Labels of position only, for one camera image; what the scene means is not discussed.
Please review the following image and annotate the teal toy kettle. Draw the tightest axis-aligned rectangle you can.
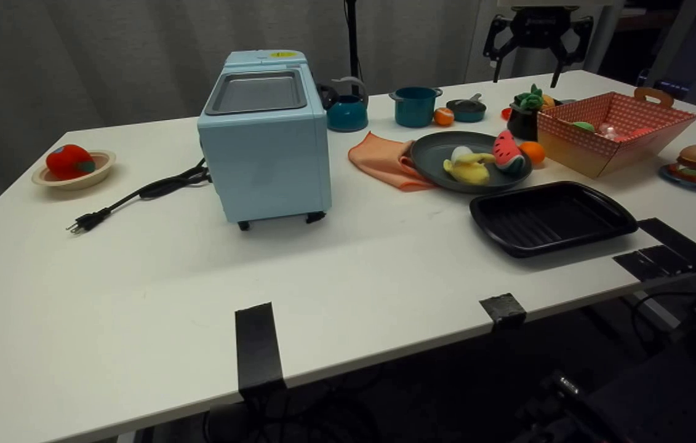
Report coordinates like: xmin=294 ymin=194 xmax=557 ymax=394
xmin=316 ymin=76 xmax=370 ymax=133

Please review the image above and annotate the red patterned paper basket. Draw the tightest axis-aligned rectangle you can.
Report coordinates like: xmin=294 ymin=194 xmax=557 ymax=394
xmin=536 ymin=87 xmax=696 ymax=180

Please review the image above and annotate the black grill tray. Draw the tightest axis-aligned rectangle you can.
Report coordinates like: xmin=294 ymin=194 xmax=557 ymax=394
xmin=469 ymin=180 xmax=639 ymax=259

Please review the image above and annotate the orange cloth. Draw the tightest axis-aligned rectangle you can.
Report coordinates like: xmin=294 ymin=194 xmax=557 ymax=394
xmin=348 ymin=131 xmax=438 ymax=193

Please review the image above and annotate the beige bowl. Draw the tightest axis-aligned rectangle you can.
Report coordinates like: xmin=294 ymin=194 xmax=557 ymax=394
xmin=32 ymin=150 xmax=117 ymax=191

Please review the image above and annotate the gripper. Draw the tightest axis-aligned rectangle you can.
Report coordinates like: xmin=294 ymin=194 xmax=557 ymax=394
xmin=483 ymin=6 xmax=595 ymax=89

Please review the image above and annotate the black power cable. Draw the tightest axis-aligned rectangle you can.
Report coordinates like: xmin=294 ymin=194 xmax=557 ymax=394
xmin=66 ymin=158 xmax=212 ymax=236

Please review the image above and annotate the teal toy pot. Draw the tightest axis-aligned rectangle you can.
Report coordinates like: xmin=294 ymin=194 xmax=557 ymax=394
xmin=388 ymin=86 xmax=444 ymax=129

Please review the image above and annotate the green plush vegetable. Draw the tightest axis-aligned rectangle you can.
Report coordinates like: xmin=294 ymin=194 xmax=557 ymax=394
xmin=512 ymin=84 xmax=546 ymax=113

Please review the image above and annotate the plush watermelon slice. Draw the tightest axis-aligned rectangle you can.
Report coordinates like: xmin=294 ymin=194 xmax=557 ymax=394
xmin=492 ymin=129 xmax=526 ymax=175

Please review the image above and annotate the dark grey plate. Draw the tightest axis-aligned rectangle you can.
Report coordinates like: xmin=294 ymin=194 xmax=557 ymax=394
xmin=409 ymin=130 xmax=534 ymax=195

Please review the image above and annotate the red plush tomato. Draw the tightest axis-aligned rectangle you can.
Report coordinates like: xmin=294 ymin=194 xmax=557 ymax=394
xmin=46 ymin=144 xmax=97 ymax=181

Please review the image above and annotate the stand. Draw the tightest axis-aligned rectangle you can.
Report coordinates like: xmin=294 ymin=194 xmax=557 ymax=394
xmin=343 ymin=0 xmax=363 ymax=94

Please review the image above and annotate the teal toy pan with lid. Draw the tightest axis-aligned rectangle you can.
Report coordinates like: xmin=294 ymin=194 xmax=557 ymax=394
xmin=446 ymin=93 xmax=488 ymax=123

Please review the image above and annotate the small blue plate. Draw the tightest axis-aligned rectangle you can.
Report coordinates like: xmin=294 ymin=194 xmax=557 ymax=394
xmin=658 ymin=164 xmax=696 ymax=194

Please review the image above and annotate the yellow plush banana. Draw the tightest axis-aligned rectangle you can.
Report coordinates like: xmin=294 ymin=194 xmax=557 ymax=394
xmin=442 ymin=146 xmax=497 ymax=186

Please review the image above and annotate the light blue toaster oven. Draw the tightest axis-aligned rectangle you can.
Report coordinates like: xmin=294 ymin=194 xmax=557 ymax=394
xmin=197 ymin=49 xmax=334 ymax=232

